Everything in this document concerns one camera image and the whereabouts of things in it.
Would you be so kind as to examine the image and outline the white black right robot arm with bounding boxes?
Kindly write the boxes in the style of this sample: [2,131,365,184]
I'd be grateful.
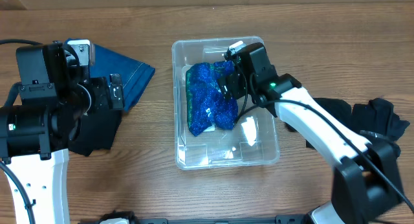
[218,41,413,223]

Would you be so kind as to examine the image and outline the blue denim jeans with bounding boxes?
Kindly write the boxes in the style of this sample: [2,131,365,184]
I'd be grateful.
[63,38,156,113]

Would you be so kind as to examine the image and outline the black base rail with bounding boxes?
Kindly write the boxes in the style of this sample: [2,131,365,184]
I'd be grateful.
[77,210,311,224]

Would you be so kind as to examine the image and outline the clear plastic storage bin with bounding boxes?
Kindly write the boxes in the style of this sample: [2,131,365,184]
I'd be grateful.
[171,36,280,170]

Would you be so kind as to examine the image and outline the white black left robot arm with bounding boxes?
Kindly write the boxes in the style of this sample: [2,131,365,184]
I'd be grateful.
[1,39,124,223]

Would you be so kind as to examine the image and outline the sparkly blue green garment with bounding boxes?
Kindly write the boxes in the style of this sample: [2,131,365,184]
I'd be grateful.
[186,61,238,136]

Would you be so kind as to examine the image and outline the black garment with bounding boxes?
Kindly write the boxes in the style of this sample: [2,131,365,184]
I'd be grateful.
[69,111,122,157]
[314,98,410,157]

